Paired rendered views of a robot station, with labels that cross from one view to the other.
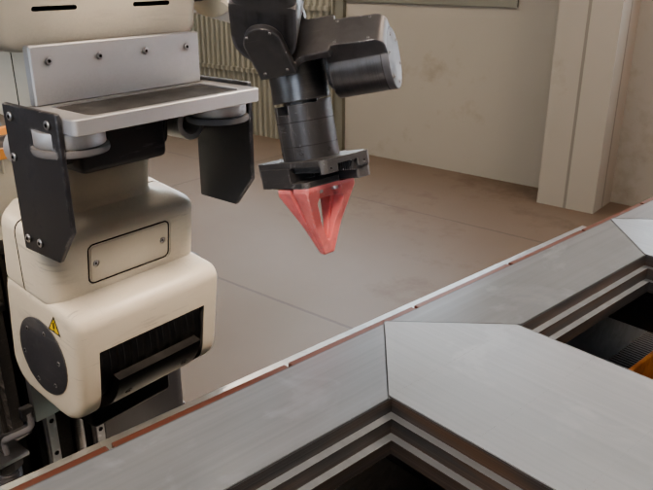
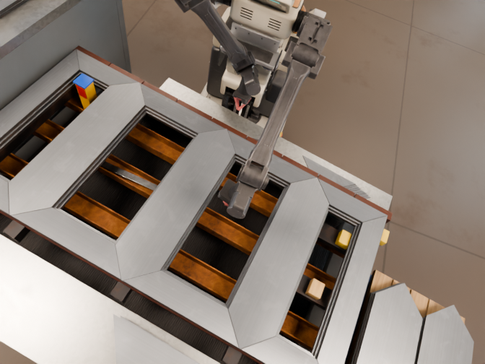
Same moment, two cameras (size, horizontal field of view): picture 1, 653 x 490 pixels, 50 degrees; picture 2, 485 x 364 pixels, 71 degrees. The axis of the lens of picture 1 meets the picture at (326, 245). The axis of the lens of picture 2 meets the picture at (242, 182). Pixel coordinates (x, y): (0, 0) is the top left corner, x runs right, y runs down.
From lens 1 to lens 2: 122 cm
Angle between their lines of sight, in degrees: 52
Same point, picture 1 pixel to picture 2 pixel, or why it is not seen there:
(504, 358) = (219, 150)
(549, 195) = not seen: outside the picture
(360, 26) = (248, 78)
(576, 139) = not seen: outside the picture
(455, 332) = (226, 141)
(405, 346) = (217, 133)
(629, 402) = (210, 170)
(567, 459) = (188, 159)
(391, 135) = not seen: outside the picture
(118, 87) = (251, 41)
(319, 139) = (241, 89)
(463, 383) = (206, 144)
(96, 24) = (255, 25)
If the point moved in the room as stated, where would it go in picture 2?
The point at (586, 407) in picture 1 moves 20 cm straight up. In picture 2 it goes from (206, 163) to (211, 135)
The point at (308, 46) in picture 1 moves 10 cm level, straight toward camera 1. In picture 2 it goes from (243, 72) to (219, 76)
